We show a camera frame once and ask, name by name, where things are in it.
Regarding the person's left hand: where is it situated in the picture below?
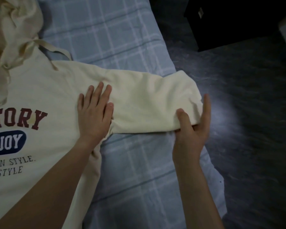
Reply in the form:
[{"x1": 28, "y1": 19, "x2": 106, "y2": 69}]
[{"x1": 77, "y1": 81, "x2": 115, "y2": 144}]

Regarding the person's right hand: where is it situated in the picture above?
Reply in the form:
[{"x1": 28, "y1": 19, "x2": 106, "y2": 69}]
[{"x1": 172, "y1": 94, "x2": 212, "y2": 163}]

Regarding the cream printed hoodie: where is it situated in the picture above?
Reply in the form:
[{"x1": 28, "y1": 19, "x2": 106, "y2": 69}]
[{"x1": 0, "y1": 0, "x2": 204, "y2": 229}]

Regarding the bed with blue plaid sheet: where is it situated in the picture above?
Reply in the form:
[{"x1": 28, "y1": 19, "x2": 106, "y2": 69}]
[{"x1": 34, "y1": 0, "x2": 228, "y2": 229}]

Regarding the person's right forearm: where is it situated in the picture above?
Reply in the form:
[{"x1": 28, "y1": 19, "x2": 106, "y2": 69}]
[{"x1": 173, "y1": 157, "x2": 226, "y2": 229}]

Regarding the person's left forearm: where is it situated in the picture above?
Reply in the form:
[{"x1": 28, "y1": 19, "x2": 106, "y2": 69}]
[{"x1": 0, "y1": 137, "x2": 103, "y2": 229}]

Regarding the black cabinet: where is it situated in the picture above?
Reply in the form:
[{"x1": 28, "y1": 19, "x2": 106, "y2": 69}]
[{"x1": 183, "y1": 0, "x2": 286, "y2": 52}]

